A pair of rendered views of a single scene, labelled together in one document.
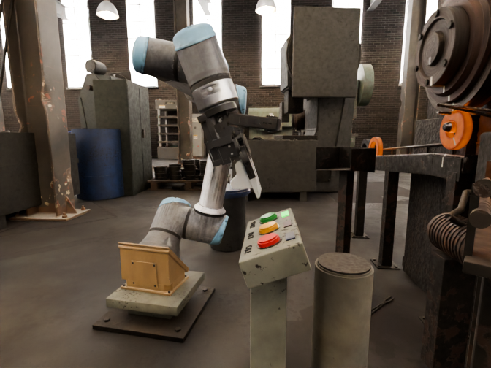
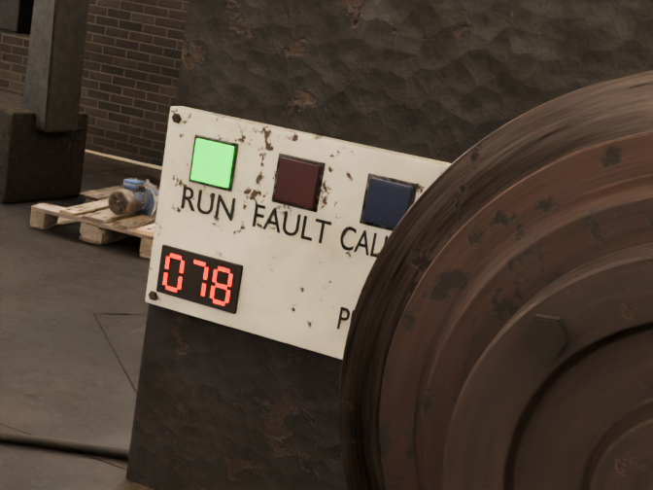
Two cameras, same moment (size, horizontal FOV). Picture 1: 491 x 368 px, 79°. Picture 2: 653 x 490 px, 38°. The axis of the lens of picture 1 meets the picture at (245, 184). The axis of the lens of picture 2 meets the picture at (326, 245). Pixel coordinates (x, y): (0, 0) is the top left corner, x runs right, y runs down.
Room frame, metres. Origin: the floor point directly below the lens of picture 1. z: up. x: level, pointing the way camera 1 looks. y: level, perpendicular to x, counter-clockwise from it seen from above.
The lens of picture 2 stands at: (1.30, -0.21, 1.33)
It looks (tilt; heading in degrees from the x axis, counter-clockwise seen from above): 13 degrees down; 285
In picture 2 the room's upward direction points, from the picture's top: 10 degrees clockwise
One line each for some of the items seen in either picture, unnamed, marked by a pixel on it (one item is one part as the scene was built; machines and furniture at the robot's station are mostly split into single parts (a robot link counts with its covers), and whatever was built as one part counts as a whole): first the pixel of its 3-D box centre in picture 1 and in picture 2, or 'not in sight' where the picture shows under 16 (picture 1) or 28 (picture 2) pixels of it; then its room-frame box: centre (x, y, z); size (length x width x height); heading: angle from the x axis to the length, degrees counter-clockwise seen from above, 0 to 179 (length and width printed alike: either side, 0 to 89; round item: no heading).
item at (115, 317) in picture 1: (160, 300); not in sight; (1.28, 0.39, 0.04); 0.40 x 0.40 x 0.08; 78
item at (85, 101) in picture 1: (109, 115); not in sight; (8.15, 3.60, 1.36); 1.37 x 1.16 x 2.71; 76
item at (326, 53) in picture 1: (304, 104); not in sight; (4.31, -0.83, 1.22); 1.25 x 1.05 x 2.44; 94
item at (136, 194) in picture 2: not in sight; (143, 196); (3.64, -4.92, 0.25); 0.40 x 0.24 x 0.22; 86
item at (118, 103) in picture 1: (126, 139); not in sight; (4.30, 1.68, 0.75); 0.70 x 0.48 x 1.50; 176
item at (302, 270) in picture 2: not in sight; (292, 238); (1.53, -0.96, 1.15); 0.26 x 0.02 x 0.18; 176
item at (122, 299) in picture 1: (159, 288); not in sight; (1.28, 0.39, 0.10); 0.32 x 0.32 x 0.04; 78
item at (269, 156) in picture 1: (271, 166); not in sight; (4.00, -0.35, 0.39); 1.03 x 0.83 x 0.79; 90
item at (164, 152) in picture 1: (181, 129); not in sight; (10.91, 2.28, 1.03); 1.54 x 0.94 x 2.05; 86
